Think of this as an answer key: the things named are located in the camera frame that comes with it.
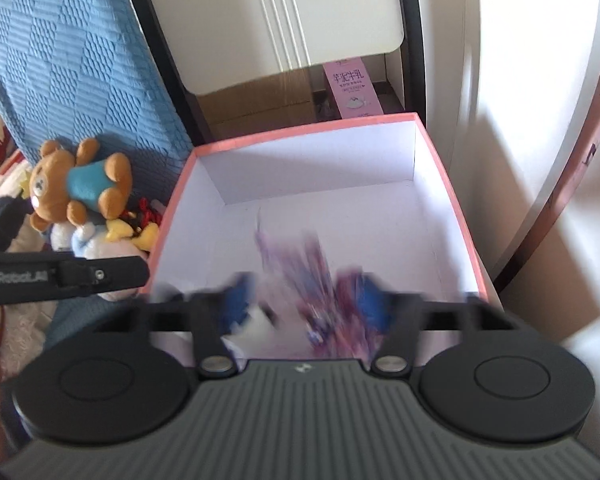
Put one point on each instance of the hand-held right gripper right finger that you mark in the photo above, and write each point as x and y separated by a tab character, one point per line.
372	305

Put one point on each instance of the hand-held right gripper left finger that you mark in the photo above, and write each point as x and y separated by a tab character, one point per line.
236	305

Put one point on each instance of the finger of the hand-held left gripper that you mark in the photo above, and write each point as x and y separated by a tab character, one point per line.
105	274

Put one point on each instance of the white plush duck toy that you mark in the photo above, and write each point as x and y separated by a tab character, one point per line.
90	245

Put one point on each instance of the purple patterned packet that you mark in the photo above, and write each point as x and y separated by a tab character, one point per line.
305	280

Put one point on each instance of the red and black toy figure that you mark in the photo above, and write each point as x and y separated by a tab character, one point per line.
142	212

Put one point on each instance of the pink box with white inside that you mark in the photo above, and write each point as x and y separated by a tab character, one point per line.
330	220

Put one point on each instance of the white lace cloth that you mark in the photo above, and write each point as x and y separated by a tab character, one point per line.
17	325

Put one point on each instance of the brown bear plush toy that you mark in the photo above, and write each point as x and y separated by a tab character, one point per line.
80	180

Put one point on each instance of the red and white printed blanket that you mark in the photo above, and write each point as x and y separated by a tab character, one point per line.
0	150

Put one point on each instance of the brown cardboard box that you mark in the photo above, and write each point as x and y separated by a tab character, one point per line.
260	105

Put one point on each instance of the pink carton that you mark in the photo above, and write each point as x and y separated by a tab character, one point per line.
352	90

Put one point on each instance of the blue textured sofa cover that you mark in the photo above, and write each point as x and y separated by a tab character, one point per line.
70	60

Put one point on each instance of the round white table brown rim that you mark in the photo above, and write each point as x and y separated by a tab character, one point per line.
530	110

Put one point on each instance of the white chair with black frame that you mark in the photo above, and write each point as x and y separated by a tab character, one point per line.
180	60

